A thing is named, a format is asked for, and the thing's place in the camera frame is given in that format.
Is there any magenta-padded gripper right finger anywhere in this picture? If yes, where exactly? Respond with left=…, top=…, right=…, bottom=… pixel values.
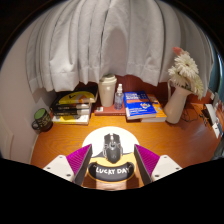
left=133, top=144, right=183, bottom=186

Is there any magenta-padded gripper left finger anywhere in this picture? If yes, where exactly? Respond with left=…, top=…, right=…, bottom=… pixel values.
left=43, top=143, right=94, bottom=186

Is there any grey black computer mouse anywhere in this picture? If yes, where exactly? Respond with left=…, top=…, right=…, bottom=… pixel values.
left=102, top=132, right=124, bottom=164

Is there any white yellow black mouse pad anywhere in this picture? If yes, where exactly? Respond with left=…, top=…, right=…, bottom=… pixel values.
left=81, top=126, right=140, bottom=184

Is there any white and yellow book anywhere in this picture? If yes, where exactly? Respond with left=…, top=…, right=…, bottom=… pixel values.
left=51, top=113, right=91, bottom=126

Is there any dark mug with green inside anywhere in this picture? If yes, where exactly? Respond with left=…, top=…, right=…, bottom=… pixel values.
left=31, top=107, right=54, bottom=133

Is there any orange book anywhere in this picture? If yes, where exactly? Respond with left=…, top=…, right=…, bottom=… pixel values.
left=139, top=94, right=168, bottom=123

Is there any cream pitcher vase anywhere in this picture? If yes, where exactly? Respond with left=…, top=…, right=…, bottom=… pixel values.
left=163, top=79, right=193, bottom=125

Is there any blue book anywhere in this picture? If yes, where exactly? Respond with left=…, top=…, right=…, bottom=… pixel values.
left=123, top=91, right=158, bottom=120

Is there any white desk device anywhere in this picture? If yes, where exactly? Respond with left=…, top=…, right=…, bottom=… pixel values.
left=203, top=103, right=223, bottom=138

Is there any yellow and black book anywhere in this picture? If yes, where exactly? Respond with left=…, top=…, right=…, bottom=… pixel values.
left=54, top=87, right=100, bottom=106

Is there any red book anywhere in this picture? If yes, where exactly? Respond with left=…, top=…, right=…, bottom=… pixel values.
left=93, top=104, right=127, bottom=117

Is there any clear spray bottle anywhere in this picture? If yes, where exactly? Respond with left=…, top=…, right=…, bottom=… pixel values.
left=113, top=83, right=125, bottom=111

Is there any cream lidded tumbler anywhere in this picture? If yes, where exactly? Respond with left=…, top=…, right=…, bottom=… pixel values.
left=97, top=73, right=118, bottom=108

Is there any white flower bunch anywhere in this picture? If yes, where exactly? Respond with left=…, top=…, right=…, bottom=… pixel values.
left=167, top=46, right=205, bottom=100

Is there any white curtain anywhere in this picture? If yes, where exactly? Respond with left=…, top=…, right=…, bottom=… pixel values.
left=25, top=0, right=214, bottom=94

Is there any black cable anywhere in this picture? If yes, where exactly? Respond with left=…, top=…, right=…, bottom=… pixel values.
left=181, top=108, right=203, bottom=123

